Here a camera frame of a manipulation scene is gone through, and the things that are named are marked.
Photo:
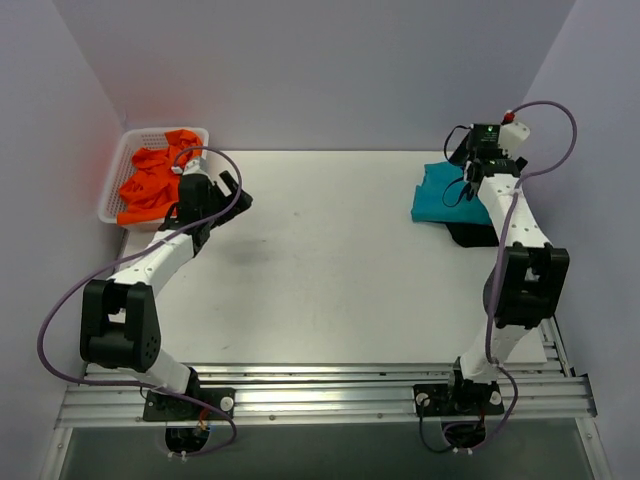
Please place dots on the teal t-shirt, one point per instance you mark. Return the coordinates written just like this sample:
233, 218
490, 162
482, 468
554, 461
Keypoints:
435, 199

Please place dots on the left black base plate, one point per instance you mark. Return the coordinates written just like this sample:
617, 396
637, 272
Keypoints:
166, 408

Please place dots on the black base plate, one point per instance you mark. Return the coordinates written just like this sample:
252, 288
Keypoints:
444, 400
166, 408

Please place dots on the aluminium rail frame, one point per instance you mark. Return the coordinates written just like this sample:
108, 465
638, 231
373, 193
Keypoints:
314, 334

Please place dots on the white plastic basket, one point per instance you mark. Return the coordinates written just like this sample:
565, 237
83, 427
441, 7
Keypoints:
122, 168

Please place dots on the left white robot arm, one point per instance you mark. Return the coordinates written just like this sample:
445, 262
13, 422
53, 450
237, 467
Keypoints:
119, 319

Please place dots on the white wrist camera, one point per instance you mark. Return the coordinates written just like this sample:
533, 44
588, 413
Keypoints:
512, 133
196, 165

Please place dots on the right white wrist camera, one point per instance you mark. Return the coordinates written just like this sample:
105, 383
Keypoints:
512, 133

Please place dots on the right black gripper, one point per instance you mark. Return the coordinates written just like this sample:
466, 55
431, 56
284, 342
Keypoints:
463, 151

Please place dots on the orange crumpled t-shirt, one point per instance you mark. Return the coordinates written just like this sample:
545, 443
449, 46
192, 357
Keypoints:
153, 187

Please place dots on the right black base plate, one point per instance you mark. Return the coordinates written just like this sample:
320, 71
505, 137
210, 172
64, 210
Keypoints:
444, 400

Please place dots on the black folded t-shirt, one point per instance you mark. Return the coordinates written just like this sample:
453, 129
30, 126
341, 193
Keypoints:
472, 235

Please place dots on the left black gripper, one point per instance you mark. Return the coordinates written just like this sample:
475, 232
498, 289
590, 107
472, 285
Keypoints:
220, 195

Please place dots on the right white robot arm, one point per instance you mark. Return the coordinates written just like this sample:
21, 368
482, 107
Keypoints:
524, 286

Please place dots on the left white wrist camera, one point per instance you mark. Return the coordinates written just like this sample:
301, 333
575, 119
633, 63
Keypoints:
196, 165

